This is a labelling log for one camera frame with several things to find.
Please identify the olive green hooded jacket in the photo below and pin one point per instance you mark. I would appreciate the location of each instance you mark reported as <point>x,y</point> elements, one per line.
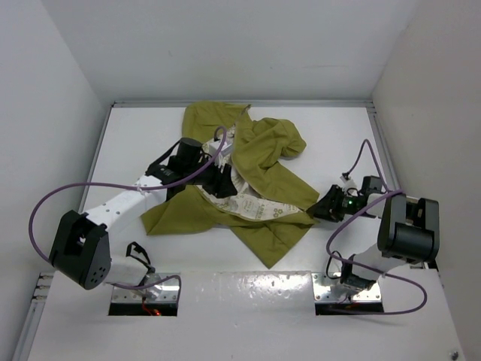
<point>269,212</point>

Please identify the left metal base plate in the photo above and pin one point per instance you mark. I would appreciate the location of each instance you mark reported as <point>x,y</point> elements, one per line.
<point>164,292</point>

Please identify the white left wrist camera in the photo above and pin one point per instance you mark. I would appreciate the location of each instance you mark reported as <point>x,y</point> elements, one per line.
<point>225,148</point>

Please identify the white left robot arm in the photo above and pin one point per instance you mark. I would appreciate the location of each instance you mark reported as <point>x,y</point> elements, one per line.
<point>81,247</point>

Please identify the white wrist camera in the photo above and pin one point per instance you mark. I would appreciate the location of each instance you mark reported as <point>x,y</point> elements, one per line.
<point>225,148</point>
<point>348,182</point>

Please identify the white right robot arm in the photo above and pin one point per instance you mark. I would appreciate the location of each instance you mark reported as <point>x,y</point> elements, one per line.
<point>409,230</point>

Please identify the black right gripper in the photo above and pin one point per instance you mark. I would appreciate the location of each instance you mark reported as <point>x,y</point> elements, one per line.
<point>327,207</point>

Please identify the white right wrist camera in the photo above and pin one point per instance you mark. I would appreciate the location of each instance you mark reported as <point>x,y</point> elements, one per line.
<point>348,182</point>

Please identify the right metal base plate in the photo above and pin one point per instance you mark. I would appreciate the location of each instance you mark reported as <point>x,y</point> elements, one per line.
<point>328,290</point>

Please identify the metal base plate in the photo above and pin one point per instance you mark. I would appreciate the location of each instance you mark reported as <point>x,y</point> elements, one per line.
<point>328,290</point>
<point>164,292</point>

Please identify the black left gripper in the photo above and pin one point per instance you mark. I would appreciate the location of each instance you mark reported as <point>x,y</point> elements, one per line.
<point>221,183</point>

